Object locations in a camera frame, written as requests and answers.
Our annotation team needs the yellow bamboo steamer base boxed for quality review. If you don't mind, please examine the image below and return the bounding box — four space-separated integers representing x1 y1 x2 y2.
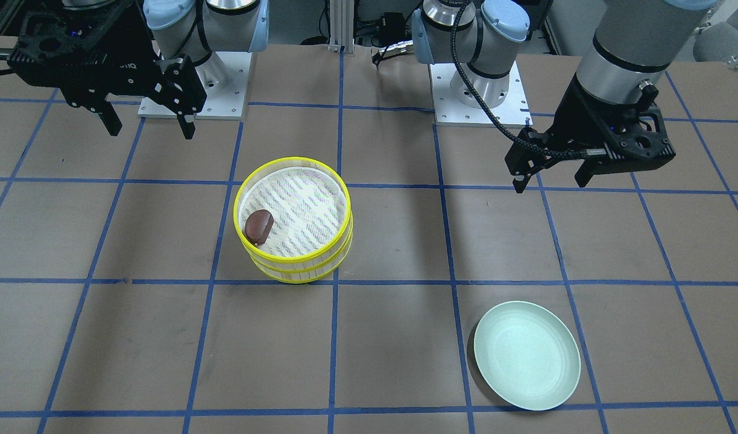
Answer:
245 228 353 284

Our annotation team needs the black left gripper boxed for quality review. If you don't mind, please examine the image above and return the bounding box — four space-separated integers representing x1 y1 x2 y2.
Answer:
505 78 676 194

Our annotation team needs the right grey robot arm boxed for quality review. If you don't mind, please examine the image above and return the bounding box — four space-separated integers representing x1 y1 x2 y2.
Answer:
0 1 269 139

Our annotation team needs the aluminium frame post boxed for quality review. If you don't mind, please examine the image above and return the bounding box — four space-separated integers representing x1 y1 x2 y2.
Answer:
327 0 356 55

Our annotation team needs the grey office chair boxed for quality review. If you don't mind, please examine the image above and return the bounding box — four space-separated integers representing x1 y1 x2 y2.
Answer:
692 8 738 71

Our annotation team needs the mint green round plate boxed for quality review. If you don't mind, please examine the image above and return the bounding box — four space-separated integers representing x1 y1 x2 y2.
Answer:
473 300 583 411

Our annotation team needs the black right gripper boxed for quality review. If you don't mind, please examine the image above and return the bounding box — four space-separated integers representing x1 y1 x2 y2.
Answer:
7 1 207 140

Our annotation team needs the yellow bamboo steamer ring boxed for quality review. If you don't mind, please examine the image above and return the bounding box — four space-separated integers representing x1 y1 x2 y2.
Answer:
233 157 353 263

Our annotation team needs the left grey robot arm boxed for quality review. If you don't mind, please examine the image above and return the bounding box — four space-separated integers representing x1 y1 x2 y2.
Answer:
411 1 714 194

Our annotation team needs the dark red bun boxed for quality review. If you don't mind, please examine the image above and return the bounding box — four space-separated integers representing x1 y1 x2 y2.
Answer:
243 209 274 245

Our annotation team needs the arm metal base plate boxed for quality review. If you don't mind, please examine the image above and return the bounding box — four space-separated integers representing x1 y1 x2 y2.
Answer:
429 62 534 128
138 48 253 121

